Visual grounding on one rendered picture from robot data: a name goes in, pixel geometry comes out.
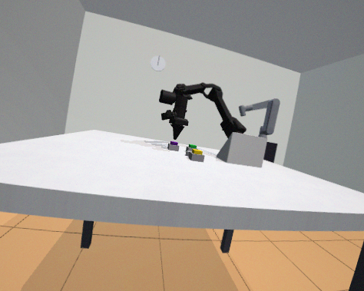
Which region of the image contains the green button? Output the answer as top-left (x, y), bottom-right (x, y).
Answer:
top-left (186, 144), bottom-right (198, 151)

